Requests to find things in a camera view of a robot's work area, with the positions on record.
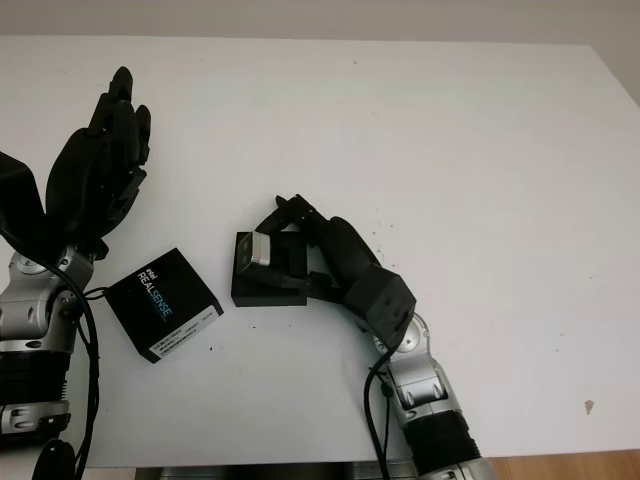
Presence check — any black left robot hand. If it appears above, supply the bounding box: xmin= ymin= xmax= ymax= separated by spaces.
xmin=44 ymin=66 xmax=154 ymax=259

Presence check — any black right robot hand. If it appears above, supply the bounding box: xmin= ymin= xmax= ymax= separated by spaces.
xmin=254 ymin=193 xmax=386 ymax=306

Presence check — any silver depth camera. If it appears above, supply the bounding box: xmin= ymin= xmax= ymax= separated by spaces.
xmin=235 ymin=231 xmax=274 ymax=275

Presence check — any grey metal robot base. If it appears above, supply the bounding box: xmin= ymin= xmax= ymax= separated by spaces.
xmin=137 ymin=459 xmax=416 ymax=480

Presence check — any black RealSense box lid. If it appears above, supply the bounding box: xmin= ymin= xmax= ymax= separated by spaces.
xmin=105 ymin=247 xmax=225 ymax=366

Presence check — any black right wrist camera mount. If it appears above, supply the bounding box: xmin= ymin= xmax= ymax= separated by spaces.
xmin=342 ymin=264 xmax=418 ymax=351

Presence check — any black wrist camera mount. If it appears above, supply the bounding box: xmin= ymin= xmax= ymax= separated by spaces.
xmin=0 ymin=149 xmax=54 ymax=251
xmin=342 ymin=264 xmax=418 ymax=351

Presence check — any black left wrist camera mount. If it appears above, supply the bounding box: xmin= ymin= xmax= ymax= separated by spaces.
xmin=0 ymin=149 xmax=54 ymax=251

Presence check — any black camera box base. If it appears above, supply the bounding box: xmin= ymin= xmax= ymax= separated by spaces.
xmin=230 ymin=230 xmax=309 ymax=308

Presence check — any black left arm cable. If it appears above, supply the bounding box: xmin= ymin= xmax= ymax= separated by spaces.
xmin=47 ymin=249 xmax=110 ymax=480

